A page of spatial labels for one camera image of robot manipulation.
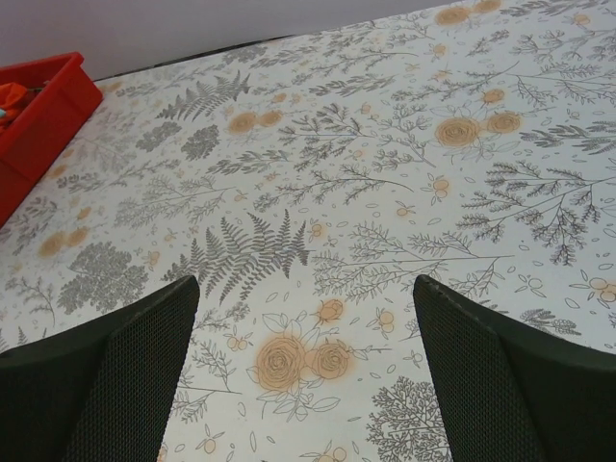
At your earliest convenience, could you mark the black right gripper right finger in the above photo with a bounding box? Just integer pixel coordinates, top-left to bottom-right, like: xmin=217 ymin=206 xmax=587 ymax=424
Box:
xmin=413 ymin=275 xmax=615 ymax=461

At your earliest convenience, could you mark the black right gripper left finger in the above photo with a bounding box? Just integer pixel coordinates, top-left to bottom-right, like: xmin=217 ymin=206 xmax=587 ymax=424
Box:
xmin=1 ymin=276 xmax=199 ymax=462

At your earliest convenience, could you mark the floral tablecloth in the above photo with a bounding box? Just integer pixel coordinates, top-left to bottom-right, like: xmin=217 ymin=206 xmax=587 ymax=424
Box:
xmin=1 ymin=1 xmax=615 ymax=461

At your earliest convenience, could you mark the red plastic bin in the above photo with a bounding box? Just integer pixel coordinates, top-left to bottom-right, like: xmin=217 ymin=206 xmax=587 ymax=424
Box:
xmin=1 ymin=52 xmax=103 ymax=222

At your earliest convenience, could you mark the orange t shirt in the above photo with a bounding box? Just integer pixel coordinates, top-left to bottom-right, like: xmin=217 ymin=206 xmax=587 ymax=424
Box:
xmin=0 ymin=82 xmax=42 ymax=131

